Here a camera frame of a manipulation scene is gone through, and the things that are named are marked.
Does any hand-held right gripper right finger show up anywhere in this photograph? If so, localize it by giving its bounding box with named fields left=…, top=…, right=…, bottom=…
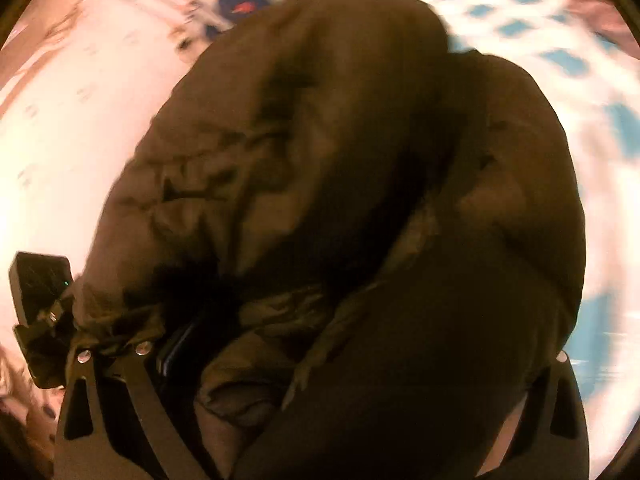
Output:
left=479, top=351, right=590, bottom=480

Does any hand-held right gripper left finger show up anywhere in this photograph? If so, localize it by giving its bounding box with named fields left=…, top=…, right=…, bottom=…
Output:
left=54, top=319, right=203, bottom=480

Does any black puffer jacket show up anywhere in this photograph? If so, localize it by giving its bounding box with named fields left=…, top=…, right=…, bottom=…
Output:
left=70, top=0, right=589, bottom=480

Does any whale print curtain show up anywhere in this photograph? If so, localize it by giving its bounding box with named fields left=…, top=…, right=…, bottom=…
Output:
left=170, top=0, right=286, bottom=41

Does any blue white checkered plastic sheet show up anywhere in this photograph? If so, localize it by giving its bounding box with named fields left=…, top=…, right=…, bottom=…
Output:
left=350, top=0, right=640, bottom=391

